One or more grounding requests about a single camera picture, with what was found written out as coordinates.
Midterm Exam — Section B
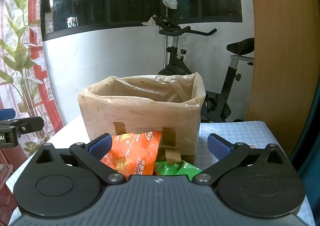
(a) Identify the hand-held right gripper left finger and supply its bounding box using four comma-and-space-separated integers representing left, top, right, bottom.
32, 133, 125, 186

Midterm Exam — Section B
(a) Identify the black exercise bike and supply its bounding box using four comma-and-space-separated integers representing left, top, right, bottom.
157, 16, 255, 123

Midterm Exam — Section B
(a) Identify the bamboo print curtain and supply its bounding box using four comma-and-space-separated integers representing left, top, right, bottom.
0, 0, 64, 156

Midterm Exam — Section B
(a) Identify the white plastic bag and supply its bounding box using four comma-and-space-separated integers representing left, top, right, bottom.
162, 0, 178, 10

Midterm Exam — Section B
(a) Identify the cardboard box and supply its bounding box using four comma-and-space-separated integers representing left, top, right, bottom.
78, 72, 207, 165

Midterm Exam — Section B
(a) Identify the wooden panel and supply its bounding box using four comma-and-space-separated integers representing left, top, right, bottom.
246, 0, 317, 159

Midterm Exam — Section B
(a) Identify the blue checked tablecloth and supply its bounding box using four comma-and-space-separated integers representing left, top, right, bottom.
5, 120, 320, 226

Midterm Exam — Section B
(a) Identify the green snack packet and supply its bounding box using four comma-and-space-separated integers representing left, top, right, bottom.
154, 160, 203, 183

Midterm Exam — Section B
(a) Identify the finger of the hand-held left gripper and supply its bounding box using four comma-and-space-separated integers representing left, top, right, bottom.
10, 116, 44, 133
0, 108, 16, 120

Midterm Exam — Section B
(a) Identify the clear plastic bag liner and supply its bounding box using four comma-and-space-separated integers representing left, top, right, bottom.
78, 72, 207, 156

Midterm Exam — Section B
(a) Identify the white crumpled cloth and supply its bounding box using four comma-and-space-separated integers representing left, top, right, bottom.
141, 14, 159, 27

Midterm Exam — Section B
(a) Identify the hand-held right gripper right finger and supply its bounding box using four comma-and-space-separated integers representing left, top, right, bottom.
194, 133, 292, 187

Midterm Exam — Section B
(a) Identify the orange snack packet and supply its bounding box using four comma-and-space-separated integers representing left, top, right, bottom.
100, 131, 162, 177

